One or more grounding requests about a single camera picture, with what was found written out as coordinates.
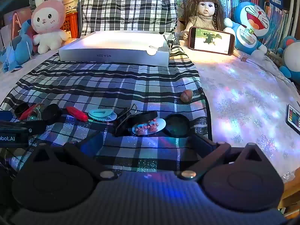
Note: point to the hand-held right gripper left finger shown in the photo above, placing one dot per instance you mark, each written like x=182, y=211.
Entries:
x=91, y=145

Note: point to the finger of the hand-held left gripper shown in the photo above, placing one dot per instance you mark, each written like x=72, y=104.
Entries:
x=32, y=128
x=5, y=115

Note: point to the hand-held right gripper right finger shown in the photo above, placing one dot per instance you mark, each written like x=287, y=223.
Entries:
x=199, y=144

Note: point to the small black cup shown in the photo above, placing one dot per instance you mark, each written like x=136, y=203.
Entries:
x=21, y=109

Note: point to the red orange small toy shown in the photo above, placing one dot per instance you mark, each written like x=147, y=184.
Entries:
x=27, y=112

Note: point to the large black binder clip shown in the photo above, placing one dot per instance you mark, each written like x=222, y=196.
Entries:
x=121, y=129

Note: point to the red hair clip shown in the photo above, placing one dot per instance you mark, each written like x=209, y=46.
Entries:
x=76, y=113

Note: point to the brown acorn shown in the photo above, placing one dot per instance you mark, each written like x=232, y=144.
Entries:
x=186, y=95

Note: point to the pink bear hair clip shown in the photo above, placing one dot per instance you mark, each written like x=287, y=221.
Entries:
x=150, y=127

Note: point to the white cardboard box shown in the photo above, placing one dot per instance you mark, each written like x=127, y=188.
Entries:
x=82, y=54

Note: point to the blue plush toy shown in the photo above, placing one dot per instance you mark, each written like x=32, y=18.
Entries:
x=16, y=49

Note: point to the black white checked cloth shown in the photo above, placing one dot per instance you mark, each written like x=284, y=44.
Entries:
x=131, y=82

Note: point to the pink handbag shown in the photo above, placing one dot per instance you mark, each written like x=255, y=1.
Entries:
x=18, y=18

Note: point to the remote control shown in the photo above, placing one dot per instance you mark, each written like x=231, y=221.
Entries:
x=294, y=119

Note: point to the red-cased smartphone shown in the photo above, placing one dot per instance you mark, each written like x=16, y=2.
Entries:
x=211, y=39

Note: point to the pink rabbit plush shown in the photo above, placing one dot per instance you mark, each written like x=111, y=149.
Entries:
x=48, y=18

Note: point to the small black binder clip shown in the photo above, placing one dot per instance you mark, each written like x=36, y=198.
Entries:
x=169, y=42

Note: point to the red plastic crate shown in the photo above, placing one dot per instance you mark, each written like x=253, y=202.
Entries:
x=70, y=24

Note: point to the blue robot cat plush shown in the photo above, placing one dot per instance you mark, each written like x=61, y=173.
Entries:
x=293, y=56
x=253, y=14

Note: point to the long-haired doll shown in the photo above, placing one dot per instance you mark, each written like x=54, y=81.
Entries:
x=206, y=7

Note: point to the white metal frame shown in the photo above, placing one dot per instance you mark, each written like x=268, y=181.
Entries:
x=292, y=9

